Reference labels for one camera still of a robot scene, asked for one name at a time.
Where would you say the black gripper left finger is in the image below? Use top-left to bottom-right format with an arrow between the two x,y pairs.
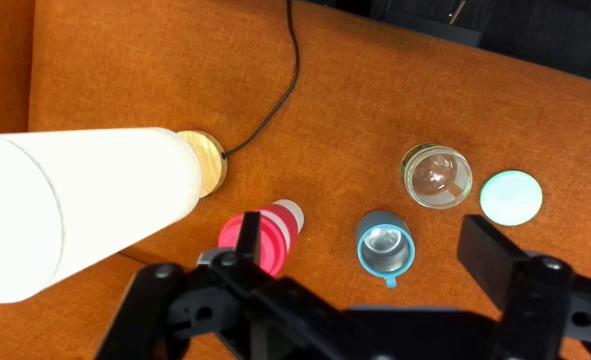
93,210 -> 351,360

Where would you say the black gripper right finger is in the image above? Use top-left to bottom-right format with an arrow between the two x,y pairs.
455,214 -> 591,360

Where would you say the striped cup with reddish lid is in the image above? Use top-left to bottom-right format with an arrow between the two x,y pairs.
215,199 -> 305,278

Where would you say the mint green round lid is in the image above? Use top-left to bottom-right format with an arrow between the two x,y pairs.
477,169 -> 544,229

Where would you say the blue-grey cup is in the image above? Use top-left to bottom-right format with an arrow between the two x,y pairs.
353,210 -> 417,290

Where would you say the white lamp with wooden base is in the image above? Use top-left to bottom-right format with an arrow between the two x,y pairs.
0,126 -> 229,306

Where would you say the orange fabric sofa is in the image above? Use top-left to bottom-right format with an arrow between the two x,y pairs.
0,0 -> 591,360

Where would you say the thin black lamp cable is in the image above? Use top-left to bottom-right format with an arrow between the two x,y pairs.
221,0 -> 303,161

